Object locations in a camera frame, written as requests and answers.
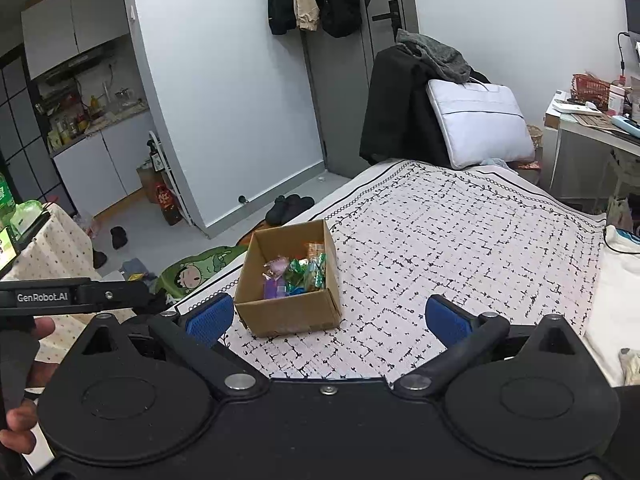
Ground pink purple snack packet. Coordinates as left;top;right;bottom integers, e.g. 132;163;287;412
264;256;290;280

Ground dark green snack packet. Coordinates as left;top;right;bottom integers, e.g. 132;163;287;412
283;259;308;296

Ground light green snack packet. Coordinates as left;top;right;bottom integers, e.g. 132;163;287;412
304;252;326;292

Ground orange biscuit packet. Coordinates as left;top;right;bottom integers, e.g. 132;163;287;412
307;243;326;260

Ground person's left hand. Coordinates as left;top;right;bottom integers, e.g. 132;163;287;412
1;318;58;455

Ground green cartoon floor mat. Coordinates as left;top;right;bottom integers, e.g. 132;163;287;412
154;245;247;301

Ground white patterned bed cover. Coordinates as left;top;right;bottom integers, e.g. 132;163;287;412
222;160;605;380

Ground cardboard box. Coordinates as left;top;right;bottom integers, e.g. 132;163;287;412
234;220;342;338

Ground black sock on floor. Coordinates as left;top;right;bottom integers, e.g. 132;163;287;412
110;226;128;250

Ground brown gift bag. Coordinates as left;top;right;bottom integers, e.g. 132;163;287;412
137;165;182;226

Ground white kitchen cabinet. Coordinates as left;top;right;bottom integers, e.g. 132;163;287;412
53;112;155;216

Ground black slippers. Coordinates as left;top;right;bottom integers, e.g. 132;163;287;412
265;194;314;228

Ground white pillow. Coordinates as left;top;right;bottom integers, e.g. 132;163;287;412
426;79;535;169

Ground white desk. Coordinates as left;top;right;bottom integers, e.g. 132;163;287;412
544;90;639;210

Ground black coat on chair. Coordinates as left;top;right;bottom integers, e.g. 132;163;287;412
359;44;488;167

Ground red woven basket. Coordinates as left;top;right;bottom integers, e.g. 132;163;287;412
570;74;611;112

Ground grey sweater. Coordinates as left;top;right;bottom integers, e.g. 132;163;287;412
396;28;472;84

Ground grey door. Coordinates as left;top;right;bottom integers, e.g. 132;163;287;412
303;0;419;178

